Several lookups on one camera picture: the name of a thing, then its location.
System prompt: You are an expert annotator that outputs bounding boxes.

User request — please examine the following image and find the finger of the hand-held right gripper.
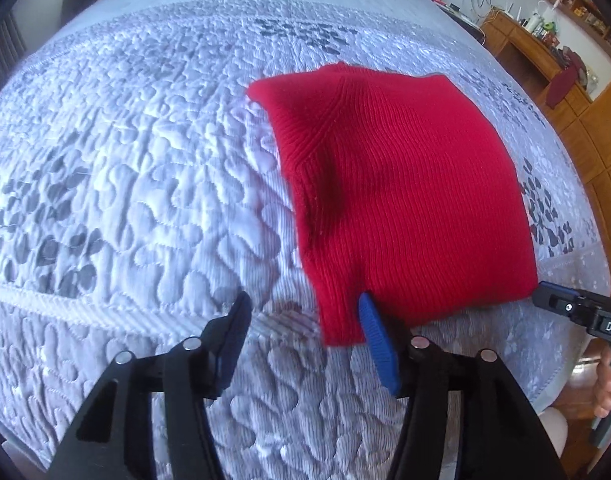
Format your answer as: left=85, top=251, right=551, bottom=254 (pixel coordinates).
left=532, top=282, right=586, bottom=322

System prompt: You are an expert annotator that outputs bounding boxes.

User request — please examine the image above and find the grey white quilted bedspread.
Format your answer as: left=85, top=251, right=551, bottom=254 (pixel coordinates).
left=0, top=0, right=611, bottom=480

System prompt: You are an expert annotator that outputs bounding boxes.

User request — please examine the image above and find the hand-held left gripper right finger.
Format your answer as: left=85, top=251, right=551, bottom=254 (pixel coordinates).
left=358, top=292, right=567, bottom=480

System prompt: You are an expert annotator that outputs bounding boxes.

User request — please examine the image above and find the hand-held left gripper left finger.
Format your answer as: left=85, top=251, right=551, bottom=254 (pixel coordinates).
left=45, top=291, right=253, bottom=480

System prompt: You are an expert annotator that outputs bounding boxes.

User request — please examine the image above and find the white round stool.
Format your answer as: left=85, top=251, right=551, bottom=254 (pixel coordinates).
left=537, top=406, right=569, bottom=457

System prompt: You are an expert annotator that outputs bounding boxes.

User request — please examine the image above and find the person's right hand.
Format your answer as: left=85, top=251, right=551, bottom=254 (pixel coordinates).
left=592, top=345, right=611, bottom=419

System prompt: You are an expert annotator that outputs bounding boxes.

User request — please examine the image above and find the wooden desk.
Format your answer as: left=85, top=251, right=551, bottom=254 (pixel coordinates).
left=478, top=7, right=611, bottom=283

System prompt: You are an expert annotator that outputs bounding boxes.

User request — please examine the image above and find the beige curtain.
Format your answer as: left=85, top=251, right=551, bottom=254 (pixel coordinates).
left=0, top=10, right=31, bottom=81

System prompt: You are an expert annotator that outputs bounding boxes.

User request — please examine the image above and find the dark red cloth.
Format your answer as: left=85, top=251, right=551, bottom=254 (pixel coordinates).
left=545, top=46, right=592, bottom=109

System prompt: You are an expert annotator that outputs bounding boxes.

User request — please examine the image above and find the red knit sweater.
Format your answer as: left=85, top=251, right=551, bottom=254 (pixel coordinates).
left=246, top=61, right=539, bottom=347

